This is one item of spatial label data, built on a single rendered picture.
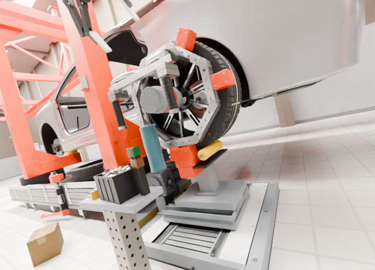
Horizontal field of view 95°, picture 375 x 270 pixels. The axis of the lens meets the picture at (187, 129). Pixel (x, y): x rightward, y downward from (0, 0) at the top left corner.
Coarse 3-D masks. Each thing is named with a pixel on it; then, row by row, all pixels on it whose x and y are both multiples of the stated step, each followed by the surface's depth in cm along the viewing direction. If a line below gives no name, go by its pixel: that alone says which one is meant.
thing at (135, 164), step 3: (135, 159) 69; (138, 159) 70; (141, 159) 71; (132, 162) 70; (135, 162) 69; (138, 162) 69; (141, 162) 70; (132, 165) 70; (135, 165) 69; (138, 165) 69; (141, 165) 70; (144, 165) 71; (132, 168) 70; (135, 168) 69
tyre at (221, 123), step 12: (204, 48) 88; (216, 60) 86; (228, 60) 103; (216, 72) 87; (240, 84) 102; (228, 96) 86; (240, 96) 101; (228, 108) 87; (240, 108) 105; (216, 120) 91; (228, 120) 92; (216, 132) 93; (204, 144) 98
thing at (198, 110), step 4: (200, 80) 141; (192, 84) 146; (196, 84) 144; (200, 92) 138; (204, 92) 137; (196, 96) 141; (204, 96) 137; (204, 100) 138; (208, 104) 140; (196, 108) 148; (200, 108) 141; (204, 108) 143; (196, 112) 148; (200, 112) 146; (196, 116) 149; (200, 116) 147
